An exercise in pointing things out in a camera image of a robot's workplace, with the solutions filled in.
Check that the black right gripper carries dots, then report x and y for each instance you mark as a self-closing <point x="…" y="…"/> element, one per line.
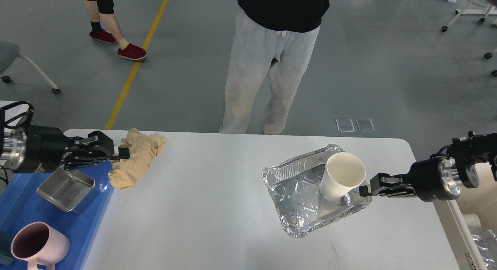
<point x="428" y="180"/>

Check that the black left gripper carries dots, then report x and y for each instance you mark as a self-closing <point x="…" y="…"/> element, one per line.
<point x="37" y="149"/>

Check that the small stainless steel tray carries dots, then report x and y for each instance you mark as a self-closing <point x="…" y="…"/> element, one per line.
<point x="68" y="190"/>

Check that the white paper cup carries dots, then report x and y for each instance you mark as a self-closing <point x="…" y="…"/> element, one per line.
<point x="343" y="172"/>

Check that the pink mug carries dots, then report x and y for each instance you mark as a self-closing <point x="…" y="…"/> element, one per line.
<point x="39" y="244"/>

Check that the aluminium foil container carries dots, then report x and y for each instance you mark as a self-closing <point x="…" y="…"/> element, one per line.
<point x="293" y="188"/>

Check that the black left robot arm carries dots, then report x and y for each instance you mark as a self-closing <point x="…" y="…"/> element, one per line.
<point x="19" y="114"/>

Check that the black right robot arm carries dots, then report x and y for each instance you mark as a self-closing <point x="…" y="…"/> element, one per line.
<point x="467" y="152"/>

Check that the right clear floor plate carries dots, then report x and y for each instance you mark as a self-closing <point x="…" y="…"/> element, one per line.
<point x="365" y="125"/>

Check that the clear floor plate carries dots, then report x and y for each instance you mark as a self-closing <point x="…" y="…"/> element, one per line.
<point x="345" y="125"/>
<point x="365" y="125"/>

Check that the left clear floor plate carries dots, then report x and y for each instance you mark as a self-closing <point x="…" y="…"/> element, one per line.
<point x="345" y="125"/>

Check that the blue plastic tray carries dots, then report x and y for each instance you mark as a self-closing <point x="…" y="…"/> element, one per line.
<point x="20" y="205"/>

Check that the beige plastic bin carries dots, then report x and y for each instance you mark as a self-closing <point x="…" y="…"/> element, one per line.
<point x="476" y="205"/>

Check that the teal sponge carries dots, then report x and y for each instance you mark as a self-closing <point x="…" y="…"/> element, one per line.
<point x="6" y="258"/>

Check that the person in red shoes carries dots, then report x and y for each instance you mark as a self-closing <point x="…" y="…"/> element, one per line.
<point x="106" y="29"/>

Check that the black caster wheel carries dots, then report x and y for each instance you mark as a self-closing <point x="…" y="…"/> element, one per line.
<point x="489" y="55"/>

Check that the person in black top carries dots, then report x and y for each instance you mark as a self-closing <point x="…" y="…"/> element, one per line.
<point x="274" y="39"/>

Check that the white wheeled furniture frame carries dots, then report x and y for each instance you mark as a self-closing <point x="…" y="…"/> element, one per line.
<point x="489" y="10"/>

